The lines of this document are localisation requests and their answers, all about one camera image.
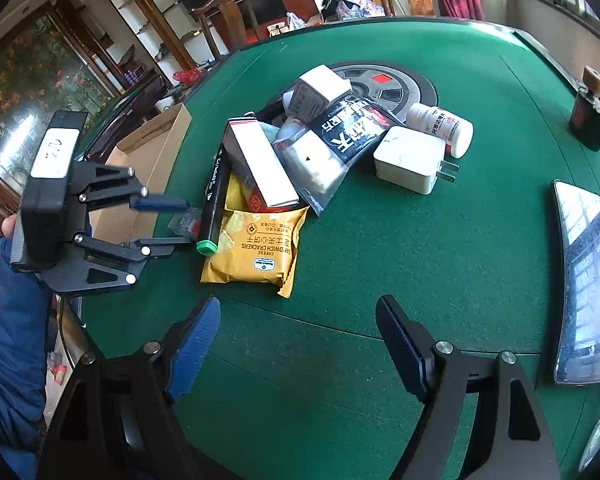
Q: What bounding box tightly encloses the printed white small box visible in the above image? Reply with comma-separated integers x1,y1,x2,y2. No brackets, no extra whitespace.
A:
282,82,331,123

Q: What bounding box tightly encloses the black and clear pouch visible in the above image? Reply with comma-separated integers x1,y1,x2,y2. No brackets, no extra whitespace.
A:
272,95,406,217

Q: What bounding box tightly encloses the pile of clothes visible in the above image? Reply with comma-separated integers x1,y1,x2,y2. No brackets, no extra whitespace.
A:
321,0,386,23

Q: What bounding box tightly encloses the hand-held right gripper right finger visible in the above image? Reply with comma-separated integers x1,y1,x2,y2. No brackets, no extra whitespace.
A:
375,294,563,480

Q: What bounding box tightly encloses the white and red carton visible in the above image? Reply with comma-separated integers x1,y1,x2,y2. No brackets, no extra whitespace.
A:
223,116,301,211

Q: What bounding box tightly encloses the plain white small box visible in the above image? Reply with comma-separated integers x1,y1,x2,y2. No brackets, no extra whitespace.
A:
298,65,353,103

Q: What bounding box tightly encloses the brown cardboard box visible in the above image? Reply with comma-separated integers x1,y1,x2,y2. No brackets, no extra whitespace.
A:
87,102,193,248

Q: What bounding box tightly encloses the round table centre panel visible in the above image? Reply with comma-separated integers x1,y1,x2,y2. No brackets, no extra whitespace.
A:
330,61,438,120

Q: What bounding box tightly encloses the glossy black smartphone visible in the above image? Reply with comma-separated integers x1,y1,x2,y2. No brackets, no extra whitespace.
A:
550,179,600,385

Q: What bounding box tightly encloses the person's left forearm blue sleeve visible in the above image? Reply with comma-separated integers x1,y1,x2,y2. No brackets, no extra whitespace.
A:
0,237,56,461

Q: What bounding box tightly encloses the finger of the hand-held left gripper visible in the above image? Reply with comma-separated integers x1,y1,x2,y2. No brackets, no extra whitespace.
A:
47,232,192,297
70,160,190,213

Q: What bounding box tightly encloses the black marker green cap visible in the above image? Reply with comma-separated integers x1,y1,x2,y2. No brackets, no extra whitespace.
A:
196,144,231,257

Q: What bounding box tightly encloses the dark glass bottle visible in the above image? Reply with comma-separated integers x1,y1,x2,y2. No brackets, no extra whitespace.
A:
569,66,600,152

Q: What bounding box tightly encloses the white pill bottle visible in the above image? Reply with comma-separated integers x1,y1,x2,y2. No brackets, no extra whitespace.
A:
405,102,475,158

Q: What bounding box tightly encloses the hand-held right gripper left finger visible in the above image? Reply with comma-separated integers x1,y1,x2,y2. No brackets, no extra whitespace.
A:
35,296,241,480

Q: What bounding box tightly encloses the dark wooden chair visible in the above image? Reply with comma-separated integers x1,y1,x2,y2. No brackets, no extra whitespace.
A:
190,0,256,58

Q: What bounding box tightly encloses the yellow cracker packet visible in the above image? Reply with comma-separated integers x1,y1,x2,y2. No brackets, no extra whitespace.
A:
200,175,310,298

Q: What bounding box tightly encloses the dark green-topped mahjong table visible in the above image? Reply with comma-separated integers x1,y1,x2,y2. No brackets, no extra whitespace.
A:
85,75,168,161

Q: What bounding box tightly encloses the white charger adapter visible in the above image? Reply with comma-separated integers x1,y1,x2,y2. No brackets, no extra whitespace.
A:
373,126,461,196

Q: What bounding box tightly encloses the small red plastic packet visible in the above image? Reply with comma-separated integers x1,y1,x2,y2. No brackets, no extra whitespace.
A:
169,207,203,241

